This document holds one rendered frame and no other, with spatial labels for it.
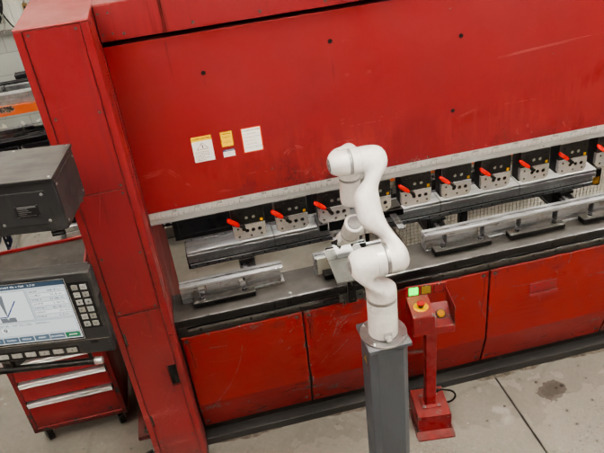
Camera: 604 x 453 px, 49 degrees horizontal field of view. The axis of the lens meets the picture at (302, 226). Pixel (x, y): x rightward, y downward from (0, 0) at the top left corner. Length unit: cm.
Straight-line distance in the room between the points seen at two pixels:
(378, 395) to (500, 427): 106
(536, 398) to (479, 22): 203
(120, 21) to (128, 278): 103
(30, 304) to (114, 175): 57
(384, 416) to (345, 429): 78
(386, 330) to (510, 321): 123
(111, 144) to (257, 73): 64
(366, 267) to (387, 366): 49
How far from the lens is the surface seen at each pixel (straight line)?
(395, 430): 304
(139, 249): 279
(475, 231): 343
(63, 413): 390
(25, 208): 225
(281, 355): 337
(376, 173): 248
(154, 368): 318
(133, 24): 262
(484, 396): 387
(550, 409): 387
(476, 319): 362
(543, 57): 316
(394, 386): 283
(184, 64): 268
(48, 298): 242
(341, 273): 305
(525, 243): 348
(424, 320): 315
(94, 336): 249
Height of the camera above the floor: 283
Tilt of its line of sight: 33 degrees down
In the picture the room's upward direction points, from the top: 7 degrees counter-clockwise
